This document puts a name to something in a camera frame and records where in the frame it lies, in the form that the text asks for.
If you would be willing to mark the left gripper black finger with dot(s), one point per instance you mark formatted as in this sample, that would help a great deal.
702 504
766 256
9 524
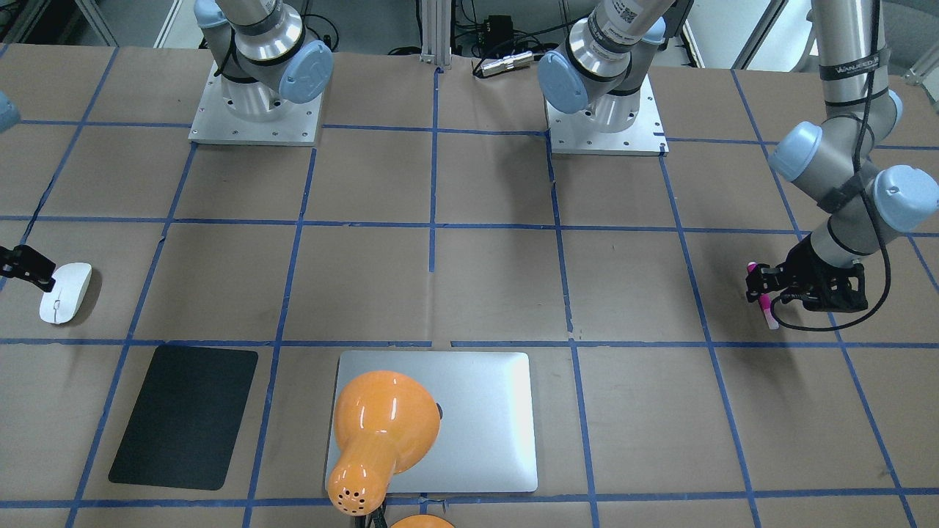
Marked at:
775 278

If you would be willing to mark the pink marker pen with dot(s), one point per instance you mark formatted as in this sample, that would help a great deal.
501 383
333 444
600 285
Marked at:
758 293

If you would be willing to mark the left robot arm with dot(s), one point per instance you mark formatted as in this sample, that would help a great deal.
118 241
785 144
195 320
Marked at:
608 52

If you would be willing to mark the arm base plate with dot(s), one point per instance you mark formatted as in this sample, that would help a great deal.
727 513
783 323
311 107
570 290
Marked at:
233 114
613 125

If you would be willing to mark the aluminium frame post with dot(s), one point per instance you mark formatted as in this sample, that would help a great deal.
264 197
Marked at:
436 29

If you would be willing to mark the silver apple laptop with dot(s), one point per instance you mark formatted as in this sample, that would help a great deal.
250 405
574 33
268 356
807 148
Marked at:
487 439

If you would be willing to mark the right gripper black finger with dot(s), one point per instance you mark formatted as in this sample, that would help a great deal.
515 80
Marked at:
24 263

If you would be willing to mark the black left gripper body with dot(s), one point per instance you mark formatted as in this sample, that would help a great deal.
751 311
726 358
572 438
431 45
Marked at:
804 263

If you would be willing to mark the white computer mouse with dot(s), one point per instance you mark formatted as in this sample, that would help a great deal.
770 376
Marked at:
63 302

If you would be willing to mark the black mousepad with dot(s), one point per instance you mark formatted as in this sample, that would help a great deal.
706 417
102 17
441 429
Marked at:
186 418

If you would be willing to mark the orange desk lamp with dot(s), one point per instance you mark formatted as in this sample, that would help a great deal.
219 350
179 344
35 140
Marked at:
384 423

